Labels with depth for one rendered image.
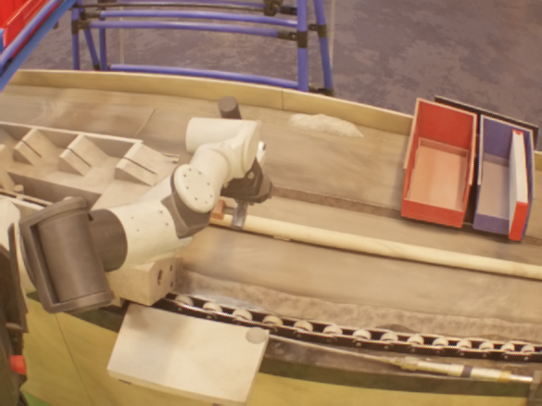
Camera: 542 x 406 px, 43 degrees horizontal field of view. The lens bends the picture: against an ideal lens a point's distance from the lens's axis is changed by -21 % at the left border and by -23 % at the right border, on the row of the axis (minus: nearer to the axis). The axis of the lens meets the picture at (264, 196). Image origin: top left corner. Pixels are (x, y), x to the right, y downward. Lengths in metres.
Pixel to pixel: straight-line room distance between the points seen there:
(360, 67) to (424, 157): 1.83
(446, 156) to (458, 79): 1.88
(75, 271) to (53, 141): 1.00
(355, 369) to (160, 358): 0.39
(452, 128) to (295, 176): 0.47
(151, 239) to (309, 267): 0.73
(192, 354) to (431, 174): 0.84
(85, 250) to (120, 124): 1.27
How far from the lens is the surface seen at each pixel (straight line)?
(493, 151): 2.22
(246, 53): 4.04
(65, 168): 1.88
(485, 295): 1.84
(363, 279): 1.84
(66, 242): 1.06
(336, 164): 2.12
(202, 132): 1.51
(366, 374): 1.64
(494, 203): 2.09
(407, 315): 1.76
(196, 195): 1.26
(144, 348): 1.64
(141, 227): 1.17
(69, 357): 2.05
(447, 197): 2.07
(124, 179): 1.81
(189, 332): 1.67
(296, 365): 1.66
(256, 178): 1.64
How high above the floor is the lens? 2.07
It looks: 41 degrees down
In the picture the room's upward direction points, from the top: 1 degrees counter-clockwise
